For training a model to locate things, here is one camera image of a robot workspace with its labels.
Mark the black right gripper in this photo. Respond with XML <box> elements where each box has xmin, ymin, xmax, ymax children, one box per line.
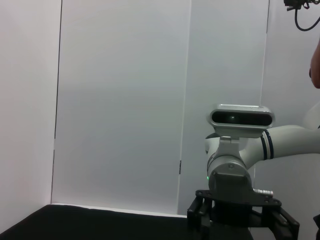
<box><xmin>186</xmin><ymin>189</ymin><xmax>301</xmax><ymax>240</ymax></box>

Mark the black tablecloth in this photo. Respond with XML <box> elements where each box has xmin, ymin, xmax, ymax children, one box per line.
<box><xmin>0</xmin><ymin>203</ymin><xmax>273</xmax><ymax>240</ymax></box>

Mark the black overhead device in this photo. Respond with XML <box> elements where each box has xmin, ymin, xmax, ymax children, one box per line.
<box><xmin>283</xmin><ymin>0</ymin><xmax>312</xmax><ymax>11</ymax></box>

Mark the right wrist cable with plug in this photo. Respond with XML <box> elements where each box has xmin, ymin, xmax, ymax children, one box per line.
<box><xmin>253</xmin><ymin>188</ymin><xmax>275</xmax><ymax>197</ymax></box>

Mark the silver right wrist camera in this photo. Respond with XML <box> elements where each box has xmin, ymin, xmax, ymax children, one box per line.
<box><xmin>206</xmin><ymin>103</ymin><xmax>276</xmax><ymax>138</ymax></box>

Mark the black hanging cable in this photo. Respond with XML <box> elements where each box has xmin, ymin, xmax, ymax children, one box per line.
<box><xmin>294</xmin><ymin>7</ymin><xmax>320</xmax><ymax>32</ymax></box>

